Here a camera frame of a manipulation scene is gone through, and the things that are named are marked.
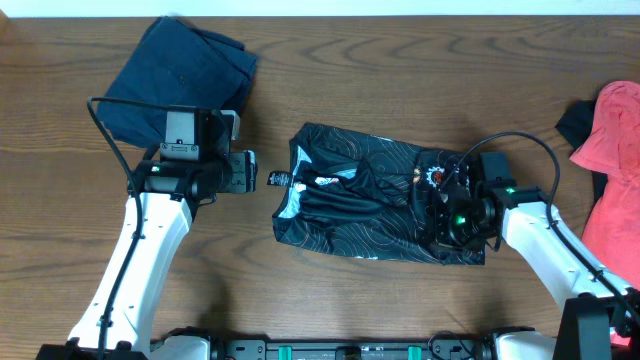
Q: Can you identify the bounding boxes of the black orange patterned jersey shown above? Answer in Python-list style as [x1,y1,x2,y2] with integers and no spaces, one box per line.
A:
[267,123,485,266]

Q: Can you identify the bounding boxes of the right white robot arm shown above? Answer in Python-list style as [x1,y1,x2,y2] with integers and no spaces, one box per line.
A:
[434,182,639,359]

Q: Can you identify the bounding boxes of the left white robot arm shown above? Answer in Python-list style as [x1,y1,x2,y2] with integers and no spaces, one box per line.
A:
[37,150,257,359]

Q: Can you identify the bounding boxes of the folded navy blue garment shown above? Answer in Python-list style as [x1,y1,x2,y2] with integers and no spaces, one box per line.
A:
[94,16,259,149]

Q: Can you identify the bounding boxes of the red mesh garment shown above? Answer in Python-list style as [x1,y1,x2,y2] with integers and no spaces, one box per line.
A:
[570,81,639,288]

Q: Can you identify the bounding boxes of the black garment under red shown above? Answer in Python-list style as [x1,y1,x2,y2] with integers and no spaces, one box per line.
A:
[555,100,608,202]

